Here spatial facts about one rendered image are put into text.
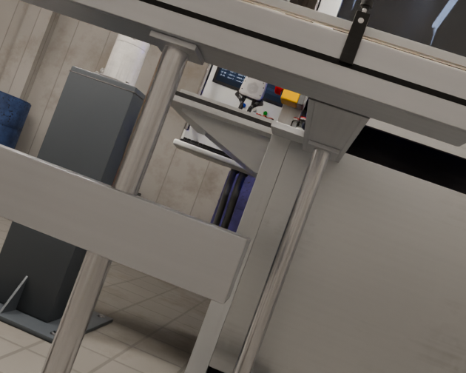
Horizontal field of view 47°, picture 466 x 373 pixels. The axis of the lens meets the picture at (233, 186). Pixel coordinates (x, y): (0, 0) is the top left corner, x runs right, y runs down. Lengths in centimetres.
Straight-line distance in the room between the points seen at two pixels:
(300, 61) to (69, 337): 63
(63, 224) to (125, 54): 108
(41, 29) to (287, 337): 536
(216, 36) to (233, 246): 37
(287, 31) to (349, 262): 95
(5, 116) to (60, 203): 490
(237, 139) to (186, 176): 392
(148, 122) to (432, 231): 107
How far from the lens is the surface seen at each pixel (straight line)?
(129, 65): 198
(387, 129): 177
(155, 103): 99
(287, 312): 174
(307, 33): 96
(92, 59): 638
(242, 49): 95
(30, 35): 662
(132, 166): 98
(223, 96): 283
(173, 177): 579
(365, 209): 173
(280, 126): 161
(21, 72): 653
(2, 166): 106
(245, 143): 185
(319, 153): 152
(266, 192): 172
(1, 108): 587
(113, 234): 97
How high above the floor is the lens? 59
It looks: 2 degrees up
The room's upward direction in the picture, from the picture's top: 20 degrees clockwise
